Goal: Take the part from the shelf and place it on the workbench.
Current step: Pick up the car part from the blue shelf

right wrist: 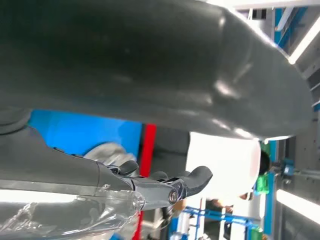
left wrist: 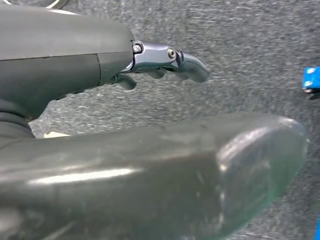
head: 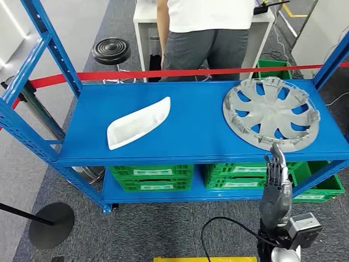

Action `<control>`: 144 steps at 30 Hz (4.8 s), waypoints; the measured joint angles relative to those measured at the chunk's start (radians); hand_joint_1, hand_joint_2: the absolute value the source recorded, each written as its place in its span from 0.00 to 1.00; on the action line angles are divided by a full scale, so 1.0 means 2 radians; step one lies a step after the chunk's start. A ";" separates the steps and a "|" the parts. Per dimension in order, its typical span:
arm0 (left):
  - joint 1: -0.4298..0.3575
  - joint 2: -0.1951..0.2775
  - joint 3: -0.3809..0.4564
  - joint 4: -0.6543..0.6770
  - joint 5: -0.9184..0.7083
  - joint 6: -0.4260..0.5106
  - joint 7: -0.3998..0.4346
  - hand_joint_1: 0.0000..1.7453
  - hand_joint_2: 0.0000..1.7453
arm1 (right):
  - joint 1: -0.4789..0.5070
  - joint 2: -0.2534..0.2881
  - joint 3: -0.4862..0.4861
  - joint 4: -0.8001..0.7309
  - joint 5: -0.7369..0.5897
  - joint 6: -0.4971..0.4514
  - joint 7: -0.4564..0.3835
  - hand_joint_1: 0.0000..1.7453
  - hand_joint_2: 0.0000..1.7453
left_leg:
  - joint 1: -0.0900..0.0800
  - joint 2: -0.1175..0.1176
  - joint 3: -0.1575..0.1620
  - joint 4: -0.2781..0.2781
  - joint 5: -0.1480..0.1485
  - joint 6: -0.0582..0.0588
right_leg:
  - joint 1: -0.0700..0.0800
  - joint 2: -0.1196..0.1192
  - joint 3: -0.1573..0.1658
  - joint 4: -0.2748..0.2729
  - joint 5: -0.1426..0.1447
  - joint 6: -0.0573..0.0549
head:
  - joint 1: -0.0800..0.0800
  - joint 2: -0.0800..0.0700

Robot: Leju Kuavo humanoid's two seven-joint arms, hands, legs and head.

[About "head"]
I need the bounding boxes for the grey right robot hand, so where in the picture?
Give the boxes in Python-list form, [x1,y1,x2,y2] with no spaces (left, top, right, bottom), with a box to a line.
[259,142,293,231]

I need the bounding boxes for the grey plastic wheel cover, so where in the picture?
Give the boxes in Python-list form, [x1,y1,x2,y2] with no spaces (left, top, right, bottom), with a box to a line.
[222,76,321,153]

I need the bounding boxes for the blue metal shelf rack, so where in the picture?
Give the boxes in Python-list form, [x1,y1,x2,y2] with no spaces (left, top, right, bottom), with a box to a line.
[0,0,349,215]

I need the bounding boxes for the white plastic trim part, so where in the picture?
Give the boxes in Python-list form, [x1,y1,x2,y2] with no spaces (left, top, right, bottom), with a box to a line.
[106,96,171,151]

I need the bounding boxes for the person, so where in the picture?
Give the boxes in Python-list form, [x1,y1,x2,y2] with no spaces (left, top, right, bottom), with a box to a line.
[156,0,256,82]

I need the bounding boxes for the white desk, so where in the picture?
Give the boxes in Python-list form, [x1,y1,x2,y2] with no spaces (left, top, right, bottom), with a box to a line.
[133,0,276,82]

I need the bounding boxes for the black round stool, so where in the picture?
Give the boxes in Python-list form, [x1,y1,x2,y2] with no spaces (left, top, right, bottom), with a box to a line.
[91,37,131,82]

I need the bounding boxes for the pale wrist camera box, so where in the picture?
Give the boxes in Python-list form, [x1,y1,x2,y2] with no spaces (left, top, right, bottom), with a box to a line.
[285,212,323,251]

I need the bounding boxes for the black cable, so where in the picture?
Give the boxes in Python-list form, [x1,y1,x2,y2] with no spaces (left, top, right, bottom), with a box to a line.
[201,216,283,262]

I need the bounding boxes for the white cable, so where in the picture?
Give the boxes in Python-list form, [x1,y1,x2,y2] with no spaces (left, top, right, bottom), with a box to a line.
[326,91,349,107]

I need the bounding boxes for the black stanchion post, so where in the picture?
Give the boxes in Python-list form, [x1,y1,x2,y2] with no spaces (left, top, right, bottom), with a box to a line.
[0,201,75,250]

